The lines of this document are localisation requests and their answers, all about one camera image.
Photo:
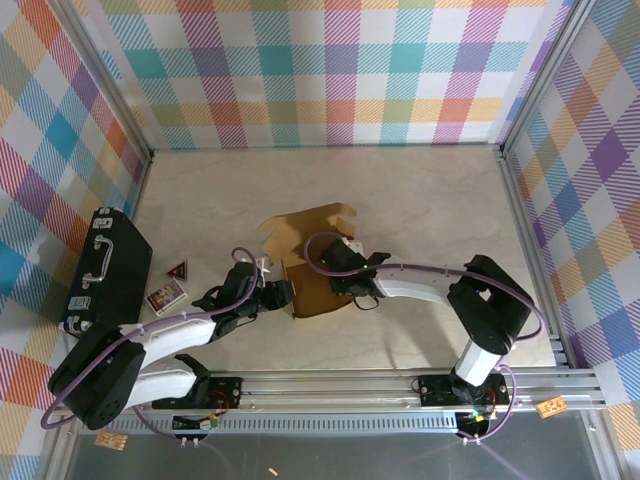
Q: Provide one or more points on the brown cardboard paper box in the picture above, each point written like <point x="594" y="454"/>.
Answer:
<point x="315" y="295"/>

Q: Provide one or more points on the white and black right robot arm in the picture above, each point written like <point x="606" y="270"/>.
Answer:
<point x="420" y="285"/>

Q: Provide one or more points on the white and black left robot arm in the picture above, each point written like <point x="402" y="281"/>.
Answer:
<point x="175" y="337"/>

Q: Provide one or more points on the small purple yellow card box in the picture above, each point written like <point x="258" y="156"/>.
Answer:
<point x="167" y="297"/>

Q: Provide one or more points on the small red triangle piece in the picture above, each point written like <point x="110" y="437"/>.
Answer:
<point x="178" y="271"/>

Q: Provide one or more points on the orange sticker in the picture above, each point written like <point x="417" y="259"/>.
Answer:
<point x="551" y="407"/>
<point x="110" y="441"/>

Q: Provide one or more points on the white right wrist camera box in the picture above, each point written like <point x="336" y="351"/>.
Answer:
<point x="356" y="246"/>

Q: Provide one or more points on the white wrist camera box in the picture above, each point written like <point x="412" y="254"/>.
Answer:
<point x="263" y="263"/>
<point x="356" y="246"/>

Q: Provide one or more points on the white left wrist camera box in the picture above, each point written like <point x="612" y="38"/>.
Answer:
<point x="263" y="263"/>

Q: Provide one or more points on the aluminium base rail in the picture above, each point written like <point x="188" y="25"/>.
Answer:
<point x="325" y="390"/>

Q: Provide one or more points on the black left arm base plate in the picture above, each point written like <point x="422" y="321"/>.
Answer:
<point x="225" y="390"/>

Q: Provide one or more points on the black connector bracket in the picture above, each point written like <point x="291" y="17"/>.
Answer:
<point x="470" y="425"/>
<point x="187" y="424"/>

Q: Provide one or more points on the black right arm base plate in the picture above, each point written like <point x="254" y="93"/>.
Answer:
<point x="435" y="390"/>

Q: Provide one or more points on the aluminium frame post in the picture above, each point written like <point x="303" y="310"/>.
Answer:
<point x="114" y="90"/>
<point x="543" y="75"/>

